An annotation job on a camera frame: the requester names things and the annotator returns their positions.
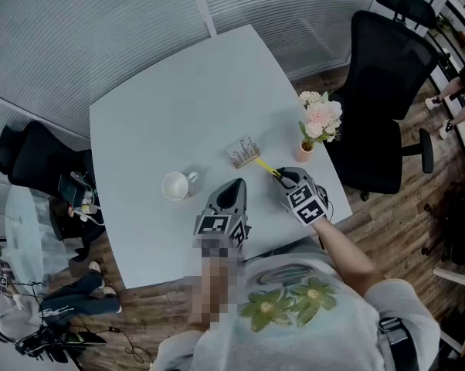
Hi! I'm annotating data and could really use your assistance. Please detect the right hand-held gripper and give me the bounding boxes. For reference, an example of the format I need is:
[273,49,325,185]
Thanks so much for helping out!
[272,166,332,228]

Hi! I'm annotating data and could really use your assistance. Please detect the person's right forearm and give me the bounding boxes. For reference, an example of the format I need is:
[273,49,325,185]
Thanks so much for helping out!
[313,218,382,298]

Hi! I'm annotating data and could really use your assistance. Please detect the yellow utility knife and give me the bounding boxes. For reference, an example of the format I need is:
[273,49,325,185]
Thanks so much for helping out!
[255,157,283,180]

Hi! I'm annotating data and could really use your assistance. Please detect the black office chair holding clutter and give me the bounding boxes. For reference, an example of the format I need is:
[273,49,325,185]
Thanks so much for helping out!
[0,120,107,263]

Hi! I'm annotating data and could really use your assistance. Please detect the printed card in wooden stand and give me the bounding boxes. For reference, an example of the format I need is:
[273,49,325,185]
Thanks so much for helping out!
[225,133,262,170]

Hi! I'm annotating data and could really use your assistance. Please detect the grey flower print shirt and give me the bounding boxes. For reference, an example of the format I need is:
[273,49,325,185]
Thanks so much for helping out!
[150,241,443,371]

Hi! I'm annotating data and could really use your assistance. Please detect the pink vase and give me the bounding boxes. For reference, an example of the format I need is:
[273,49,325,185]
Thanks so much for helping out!
[294,138,316,164]

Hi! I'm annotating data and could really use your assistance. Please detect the black tripod with cables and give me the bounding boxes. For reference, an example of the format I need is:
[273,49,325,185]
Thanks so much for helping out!
[0,280,153,366]

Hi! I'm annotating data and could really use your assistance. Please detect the dark green box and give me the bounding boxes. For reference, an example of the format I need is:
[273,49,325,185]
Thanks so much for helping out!
[57,174,87,205]

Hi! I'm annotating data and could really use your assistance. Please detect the large black mesh office chair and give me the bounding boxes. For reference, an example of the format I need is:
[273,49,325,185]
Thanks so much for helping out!
[323,9,440,203]

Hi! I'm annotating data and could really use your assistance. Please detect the pink and white flower bouquet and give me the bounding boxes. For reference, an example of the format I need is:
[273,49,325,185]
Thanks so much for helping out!
[297,90,344,150]

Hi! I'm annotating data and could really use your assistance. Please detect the white shelf unit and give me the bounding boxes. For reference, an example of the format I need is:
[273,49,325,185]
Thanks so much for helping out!
[425,0,465,192]

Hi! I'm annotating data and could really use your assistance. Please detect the black shoulder strap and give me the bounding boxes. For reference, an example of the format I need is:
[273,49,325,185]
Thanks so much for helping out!
[376,315,420,371]

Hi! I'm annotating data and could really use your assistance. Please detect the person's left forearm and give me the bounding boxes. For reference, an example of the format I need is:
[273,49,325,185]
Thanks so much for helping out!
[188,237,246,332]

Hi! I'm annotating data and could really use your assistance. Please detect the round glass table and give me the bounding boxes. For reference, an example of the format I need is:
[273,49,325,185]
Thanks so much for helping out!
[3,185,80,288]

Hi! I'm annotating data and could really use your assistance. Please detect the white mug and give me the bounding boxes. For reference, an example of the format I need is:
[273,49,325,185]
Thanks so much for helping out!
[161,170,200,202]

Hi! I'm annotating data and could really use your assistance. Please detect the white stool frame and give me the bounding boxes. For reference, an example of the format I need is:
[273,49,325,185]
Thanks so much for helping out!
[432,265,465,359]

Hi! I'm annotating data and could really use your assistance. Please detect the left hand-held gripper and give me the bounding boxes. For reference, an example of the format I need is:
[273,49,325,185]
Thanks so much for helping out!
[193,178,253,255]

